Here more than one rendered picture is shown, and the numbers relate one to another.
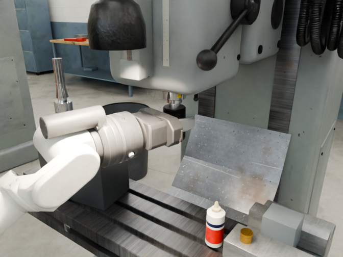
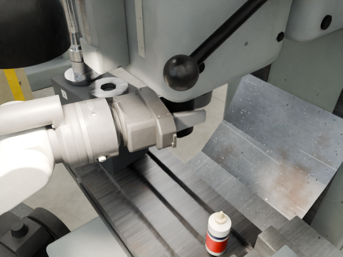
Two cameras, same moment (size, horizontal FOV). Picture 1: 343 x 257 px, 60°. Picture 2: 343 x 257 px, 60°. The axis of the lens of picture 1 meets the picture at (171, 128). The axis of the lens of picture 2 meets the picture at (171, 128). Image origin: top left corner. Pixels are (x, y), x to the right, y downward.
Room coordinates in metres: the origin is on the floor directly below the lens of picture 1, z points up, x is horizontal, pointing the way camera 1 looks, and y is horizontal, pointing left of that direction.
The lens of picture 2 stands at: (0.22, -0.11, 1.49)
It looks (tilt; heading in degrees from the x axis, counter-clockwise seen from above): 38 degrees down; 17
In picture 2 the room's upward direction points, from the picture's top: straight up
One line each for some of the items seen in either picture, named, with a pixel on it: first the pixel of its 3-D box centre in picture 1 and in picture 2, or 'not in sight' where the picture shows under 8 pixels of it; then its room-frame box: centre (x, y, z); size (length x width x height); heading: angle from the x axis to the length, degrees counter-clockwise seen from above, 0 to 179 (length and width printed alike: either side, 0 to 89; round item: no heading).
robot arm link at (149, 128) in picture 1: (138, 133); (123, 124); (0.53, 0.06, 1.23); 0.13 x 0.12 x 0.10; 40
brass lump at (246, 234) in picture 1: (246, 235); not in sight; (0.43, -0.13, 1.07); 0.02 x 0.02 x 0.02
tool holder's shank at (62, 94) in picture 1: (59, 80); (73, 22); (0.78, 0.29, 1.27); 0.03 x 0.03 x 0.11
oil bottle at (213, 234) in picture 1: (215, 222); (218, 230); (0.54, -0.10, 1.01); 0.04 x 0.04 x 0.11
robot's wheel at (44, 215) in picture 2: not in sight; (50, 230); (0.69, 0.52, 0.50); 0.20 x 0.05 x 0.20; 78
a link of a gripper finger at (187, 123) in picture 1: (184, 125); (187, 121); (0.56, -0.03, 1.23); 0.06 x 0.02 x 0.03; 130
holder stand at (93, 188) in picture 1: (83, 159); (101, 113); (0.75, 0.25, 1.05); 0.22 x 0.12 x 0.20; 64
